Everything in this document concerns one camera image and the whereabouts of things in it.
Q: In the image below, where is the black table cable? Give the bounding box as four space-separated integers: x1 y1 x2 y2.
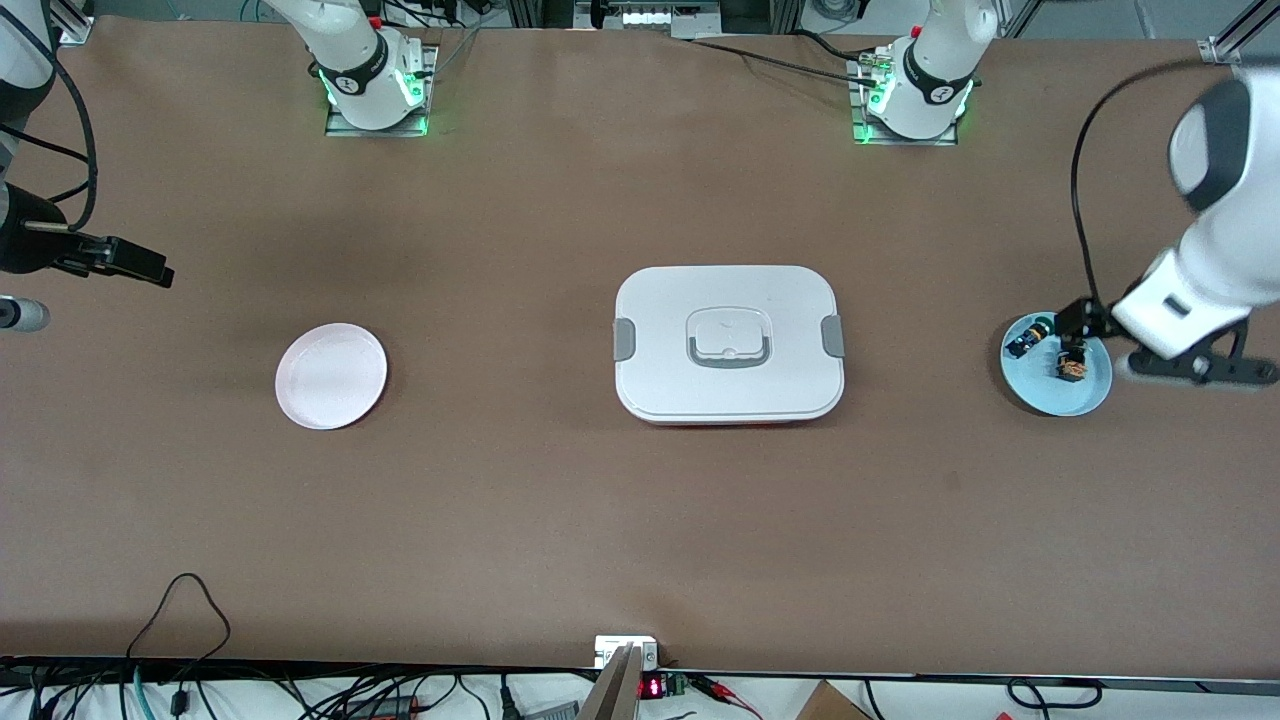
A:
690 35 883 79

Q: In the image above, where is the white round plate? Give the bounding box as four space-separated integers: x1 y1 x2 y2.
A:
275 322 389 431

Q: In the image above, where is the grey stand bar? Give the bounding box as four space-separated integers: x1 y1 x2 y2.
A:
580 643 646 720

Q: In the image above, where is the brown cardboard piece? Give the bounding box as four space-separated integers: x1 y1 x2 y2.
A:
795 680 873 720

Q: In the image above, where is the lit electronics unit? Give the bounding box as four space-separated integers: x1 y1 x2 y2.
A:
575 0 723 41

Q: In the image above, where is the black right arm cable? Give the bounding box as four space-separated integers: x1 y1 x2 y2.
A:
0 5 99 233

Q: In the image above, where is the small white device box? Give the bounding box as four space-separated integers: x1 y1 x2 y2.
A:
593 635 661 669

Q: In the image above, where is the aluminium cell frame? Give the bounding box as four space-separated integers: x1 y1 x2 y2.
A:
48 0 1280 67

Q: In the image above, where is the white lidded storage box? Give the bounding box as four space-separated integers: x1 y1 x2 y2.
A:
613 265 846 426

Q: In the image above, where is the light blue round plate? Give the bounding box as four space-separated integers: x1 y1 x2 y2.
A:
1000 312 1114 418

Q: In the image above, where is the aluminium arm base plate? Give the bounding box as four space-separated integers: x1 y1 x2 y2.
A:
323 42 441 139
848 55 961 148

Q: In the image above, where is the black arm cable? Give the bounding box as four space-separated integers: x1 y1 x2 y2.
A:
1070 58 1236 316
0 5 99 233

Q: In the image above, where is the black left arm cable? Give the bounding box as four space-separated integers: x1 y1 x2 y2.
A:
1070 58 1236 316

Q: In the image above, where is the black looped cable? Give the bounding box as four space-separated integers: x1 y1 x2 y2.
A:
125 572 233 691

